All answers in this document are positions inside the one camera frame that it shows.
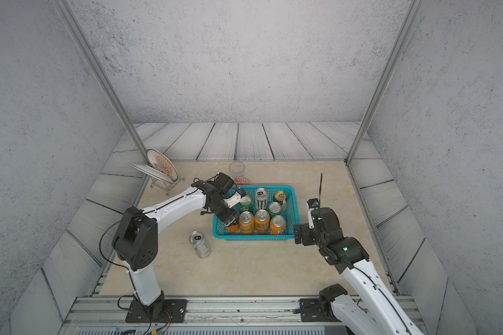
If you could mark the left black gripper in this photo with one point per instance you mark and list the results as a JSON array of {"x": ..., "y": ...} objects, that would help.
[{"x": 231, "y": 218}]

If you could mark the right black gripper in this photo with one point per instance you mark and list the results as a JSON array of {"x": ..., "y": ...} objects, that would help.
[{"x": 306, "y": 231}]

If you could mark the white monster energy can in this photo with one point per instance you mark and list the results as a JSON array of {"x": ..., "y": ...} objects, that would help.
[{"x": 260, "y": 199}]

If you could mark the silver drink can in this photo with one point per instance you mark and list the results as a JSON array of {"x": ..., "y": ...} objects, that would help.
[{"x": 199, "y": 244}]

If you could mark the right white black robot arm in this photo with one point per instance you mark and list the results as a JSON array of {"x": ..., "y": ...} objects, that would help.
[{"x": 384, "y": 315}]

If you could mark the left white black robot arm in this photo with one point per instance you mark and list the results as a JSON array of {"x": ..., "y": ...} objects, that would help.
[{"x": 136, "y": 239}]

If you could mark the green soda can rear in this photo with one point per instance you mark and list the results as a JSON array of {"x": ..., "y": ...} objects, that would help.
[{"x": 246, "y": 204}]

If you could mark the green soda can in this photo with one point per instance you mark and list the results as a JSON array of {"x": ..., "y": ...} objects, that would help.
[
  {"x": 274, "y": 209},
  {"x": 246, "y": 204}
]

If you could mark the red patterned bowl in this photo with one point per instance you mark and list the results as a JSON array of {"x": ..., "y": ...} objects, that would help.
[{"x": 243, "y": 181}]

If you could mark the green soda can middle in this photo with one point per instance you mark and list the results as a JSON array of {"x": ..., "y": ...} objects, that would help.
[{"x": 274, "y": 209}]

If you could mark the clear plastic cup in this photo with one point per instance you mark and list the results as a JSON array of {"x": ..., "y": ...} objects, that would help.
[{"x": 236, "y": 171}]

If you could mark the brown gold drink can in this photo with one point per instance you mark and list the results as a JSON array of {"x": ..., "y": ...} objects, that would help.
[{"x": 280, "y": 197}]

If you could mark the white flat plate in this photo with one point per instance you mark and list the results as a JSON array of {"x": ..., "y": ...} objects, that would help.
[{"x": 153, "y": 173}]

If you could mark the patterned upright plate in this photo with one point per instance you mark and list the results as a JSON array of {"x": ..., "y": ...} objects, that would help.
[{"x": 161, "y": 163}]

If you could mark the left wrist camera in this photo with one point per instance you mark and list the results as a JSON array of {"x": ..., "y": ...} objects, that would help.
[{"x": 235, "y": 199}]

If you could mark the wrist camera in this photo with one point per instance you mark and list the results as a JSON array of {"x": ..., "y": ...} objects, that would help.
[
  {"x": 235, "y": 199},
  {"x": 312, "y": 204}
]

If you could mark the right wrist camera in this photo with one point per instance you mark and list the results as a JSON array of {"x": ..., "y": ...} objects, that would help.
[{"x": 312, "y": 204}]

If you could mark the wire plate rack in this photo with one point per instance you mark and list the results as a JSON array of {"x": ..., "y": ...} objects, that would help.
[{"x": 165, "y": 183}]

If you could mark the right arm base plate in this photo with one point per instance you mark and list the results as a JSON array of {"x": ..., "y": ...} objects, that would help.
[{"x": 315, "y": 310}]

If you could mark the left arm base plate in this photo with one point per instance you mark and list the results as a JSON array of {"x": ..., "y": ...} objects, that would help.
[{"x": 161, "y": 311}]

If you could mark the aluminium mounting rail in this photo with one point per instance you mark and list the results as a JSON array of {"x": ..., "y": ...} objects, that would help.
[{"x": 204, "y": 315}]

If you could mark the right aluminium frame post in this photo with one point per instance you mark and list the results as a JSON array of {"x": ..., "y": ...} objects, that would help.
[{"x": 407, "y": 26}]

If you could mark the aluminium frame post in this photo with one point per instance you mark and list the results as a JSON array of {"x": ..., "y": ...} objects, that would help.
[
  {"x": 74, "y": 29},
  {"x": 407, "y": 26}
]

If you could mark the left aluminium frame post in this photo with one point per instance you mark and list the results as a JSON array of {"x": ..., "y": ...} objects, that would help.
[{"x": 74, "y": 29}]

